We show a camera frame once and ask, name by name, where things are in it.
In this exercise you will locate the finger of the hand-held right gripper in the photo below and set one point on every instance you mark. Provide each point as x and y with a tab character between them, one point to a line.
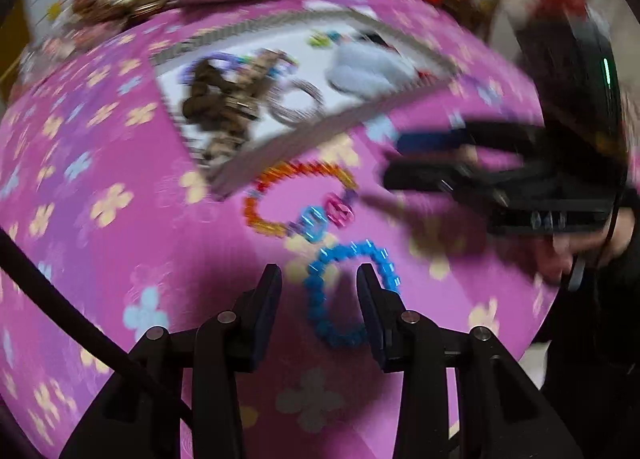
450	139
425	176

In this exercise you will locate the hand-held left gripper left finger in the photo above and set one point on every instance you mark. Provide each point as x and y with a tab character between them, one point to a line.
265	319

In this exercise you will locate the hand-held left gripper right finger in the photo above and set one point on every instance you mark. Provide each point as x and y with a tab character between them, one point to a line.
372	319

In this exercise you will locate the red satin hair bow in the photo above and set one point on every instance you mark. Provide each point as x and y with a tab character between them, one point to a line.
428	74

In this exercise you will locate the white fluffy hair accessory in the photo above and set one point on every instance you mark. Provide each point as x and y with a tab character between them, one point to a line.
365	69

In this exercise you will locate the striped tray with white foam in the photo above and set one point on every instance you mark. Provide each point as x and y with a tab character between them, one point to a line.
310	64

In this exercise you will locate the green yellow hair clip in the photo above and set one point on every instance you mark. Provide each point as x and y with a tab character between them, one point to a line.
322	39

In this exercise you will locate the leopard print hair bow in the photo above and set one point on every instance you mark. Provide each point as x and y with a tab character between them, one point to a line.
235	111

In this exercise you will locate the person's right forearm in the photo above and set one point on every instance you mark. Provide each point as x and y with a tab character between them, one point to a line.
600	339

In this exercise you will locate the person's right hand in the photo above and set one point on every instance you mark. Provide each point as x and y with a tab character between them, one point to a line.
555	259

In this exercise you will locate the pink plastic charm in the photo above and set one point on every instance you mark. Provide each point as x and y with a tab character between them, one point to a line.
340	211

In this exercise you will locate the light blue plastic charm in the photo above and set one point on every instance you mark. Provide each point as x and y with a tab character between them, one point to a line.
313	226

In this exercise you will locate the pink floral bedsheet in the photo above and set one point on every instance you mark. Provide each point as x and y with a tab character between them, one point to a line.
100	164

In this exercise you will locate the dark brown hair bow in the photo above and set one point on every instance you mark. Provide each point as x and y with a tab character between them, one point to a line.
200	96

